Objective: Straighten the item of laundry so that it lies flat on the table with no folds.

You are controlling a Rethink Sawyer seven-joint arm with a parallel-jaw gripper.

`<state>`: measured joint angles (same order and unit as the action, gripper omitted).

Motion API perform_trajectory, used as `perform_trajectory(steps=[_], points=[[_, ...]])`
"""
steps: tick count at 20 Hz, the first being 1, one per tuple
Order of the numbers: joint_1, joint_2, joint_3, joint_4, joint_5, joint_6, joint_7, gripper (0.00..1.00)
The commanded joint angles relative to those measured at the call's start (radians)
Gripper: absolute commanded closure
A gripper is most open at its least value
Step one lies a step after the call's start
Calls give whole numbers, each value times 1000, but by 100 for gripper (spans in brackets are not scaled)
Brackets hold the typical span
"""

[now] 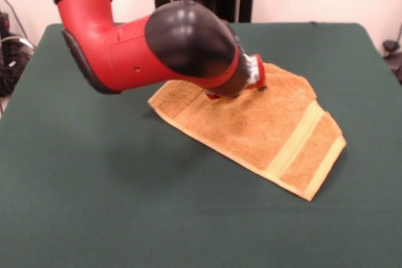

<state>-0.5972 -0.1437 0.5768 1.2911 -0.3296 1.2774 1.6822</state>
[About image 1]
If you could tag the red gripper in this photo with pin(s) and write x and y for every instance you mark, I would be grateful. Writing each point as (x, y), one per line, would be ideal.
(262, 73)

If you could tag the tan terry towel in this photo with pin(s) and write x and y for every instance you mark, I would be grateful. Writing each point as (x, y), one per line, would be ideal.
(251, 130)

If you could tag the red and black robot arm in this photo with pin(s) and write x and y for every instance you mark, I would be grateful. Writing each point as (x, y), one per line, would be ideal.
(125, 51)

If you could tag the dark green table cloth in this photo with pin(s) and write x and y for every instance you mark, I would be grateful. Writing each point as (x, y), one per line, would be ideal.
(94, 186)

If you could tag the black power adapter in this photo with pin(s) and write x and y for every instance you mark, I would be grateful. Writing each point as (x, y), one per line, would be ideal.
(3, 23)

